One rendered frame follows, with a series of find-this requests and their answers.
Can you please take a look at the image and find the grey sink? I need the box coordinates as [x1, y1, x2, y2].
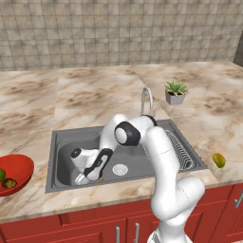
[45, 119, 209, 195]

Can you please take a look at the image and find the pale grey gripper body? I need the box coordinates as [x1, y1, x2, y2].
[74, 172, 93, 187]

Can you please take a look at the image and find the red bowl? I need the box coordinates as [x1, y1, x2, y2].
[0, 154, 35, 197]

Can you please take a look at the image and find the silver curved tap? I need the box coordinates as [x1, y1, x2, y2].
[140, 86, 156, 117]

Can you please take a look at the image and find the green round vegetable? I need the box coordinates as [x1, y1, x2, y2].
[0, 168, 8, 183]

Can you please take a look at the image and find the green plant in grey pot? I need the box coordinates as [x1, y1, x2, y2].
[163, 80, 189, 106]

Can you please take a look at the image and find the silver cupboard handle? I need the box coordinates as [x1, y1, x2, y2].
[234, 189, 243, 209]
[115, 225, 122, 243]
[134, 222, 140, 243]

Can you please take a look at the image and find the dark olive vegetable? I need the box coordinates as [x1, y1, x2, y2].
[1, 178, 18, 190]

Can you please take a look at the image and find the yellow green mango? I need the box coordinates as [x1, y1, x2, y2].
[212, 153, 227, 169]

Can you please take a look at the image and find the red cupboard door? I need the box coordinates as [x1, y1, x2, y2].
[217, 182, 243, 243]
[60, 217, 127, 243]
[125, 189, 224, 243]

